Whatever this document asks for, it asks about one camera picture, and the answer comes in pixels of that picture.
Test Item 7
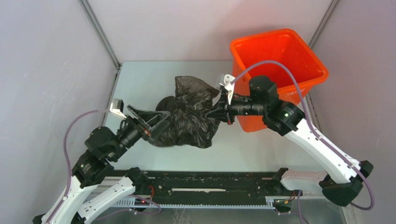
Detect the right aluminium frame post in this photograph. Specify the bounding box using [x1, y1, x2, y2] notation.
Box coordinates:
[308, 0, 341, 49]

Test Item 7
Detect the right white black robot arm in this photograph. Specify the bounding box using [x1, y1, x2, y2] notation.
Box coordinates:
[207, 74, 373, 207]

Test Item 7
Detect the orange plastic trash bin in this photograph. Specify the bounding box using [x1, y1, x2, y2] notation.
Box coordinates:
[229, 28, 330, 133]

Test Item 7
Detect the black plastic trash bag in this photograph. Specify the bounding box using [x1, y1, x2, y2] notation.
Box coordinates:
[150, 76, 220, 149]

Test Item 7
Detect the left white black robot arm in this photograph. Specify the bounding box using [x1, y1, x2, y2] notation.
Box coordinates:
[33, 99, 170, 224]

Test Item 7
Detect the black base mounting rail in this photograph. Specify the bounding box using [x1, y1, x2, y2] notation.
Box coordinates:
[119, 170, 295, 205]

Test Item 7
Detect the left aluminium frame post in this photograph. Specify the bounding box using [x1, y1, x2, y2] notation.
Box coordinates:
[78, 0, 121, 70]

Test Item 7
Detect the white slotted cable duct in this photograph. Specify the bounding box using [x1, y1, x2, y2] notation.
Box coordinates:
[81, 197, 279, 209]

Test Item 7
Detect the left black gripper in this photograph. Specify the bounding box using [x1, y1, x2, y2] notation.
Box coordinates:
[111, 104, 173, 160]

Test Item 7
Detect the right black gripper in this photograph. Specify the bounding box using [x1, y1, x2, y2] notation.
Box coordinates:
[205, 91, 265, 126]

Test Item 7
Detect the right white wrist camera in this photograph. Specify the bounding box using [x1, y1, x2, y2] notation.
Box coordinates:
[216, 74, 235, 105]

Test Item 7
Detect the aluminium frame post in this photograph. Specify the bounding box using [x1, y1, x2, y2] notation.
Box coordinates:
[308, 0, 341, 49]
[78, 0, 121, 70]

